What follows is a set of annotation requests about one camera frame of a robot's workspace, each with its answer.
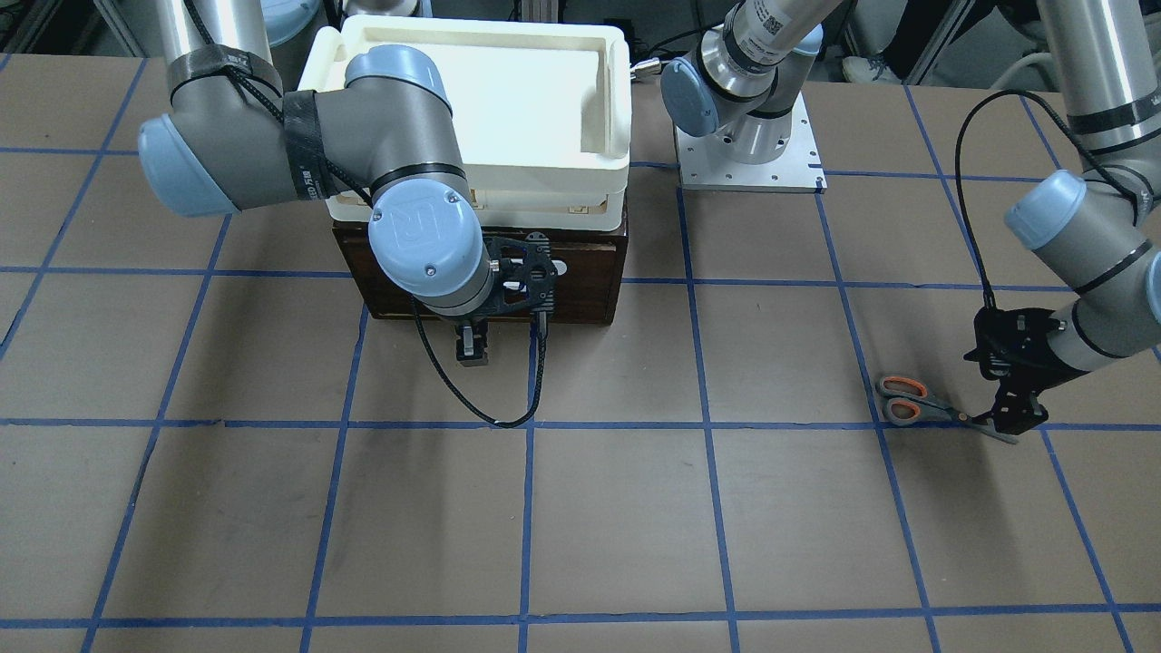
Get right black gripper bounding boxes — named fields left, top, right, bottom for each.
left=444, top=304, right=496, bottom=366

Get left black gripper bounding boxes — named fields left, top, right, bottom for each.
left=985, top=350, right=1086, bottom=435

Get grey orange handled scissors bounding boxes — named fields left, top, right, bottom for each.
left=875, top=375, right=1021, bottom=443

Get dark wooden drawer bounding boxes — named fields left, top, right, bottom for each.
left=332, top=211, right=629, bottom=324

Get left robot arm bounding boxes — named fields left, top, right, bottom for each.
left=659, top=1, right=1158, bottom=443

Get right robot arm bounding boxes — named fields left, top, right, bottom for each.
left=138, top=1, right=499, bottom=366

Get cream plastic storage box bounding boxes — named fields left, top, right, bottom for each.
left=300, top=15, right=630, bottom=232

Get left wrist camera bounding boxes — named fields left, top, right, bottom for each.
left=962, top=307, right=1061, bottom=376

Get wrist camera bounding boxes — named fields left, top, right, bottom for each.
left=478, top=231, right=558, bottom=317
left=962, top=307, right=1061, bottom=376

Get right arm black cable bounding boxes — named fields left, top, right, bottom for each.
left=410, top=299, right=551, bottom=429

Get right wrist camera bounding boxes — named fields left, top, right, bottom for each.
left=478, top=231, right=558, bottom=317

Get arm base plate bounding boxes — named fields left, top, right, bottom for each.
left=673, top=94, right=828, bottom=193

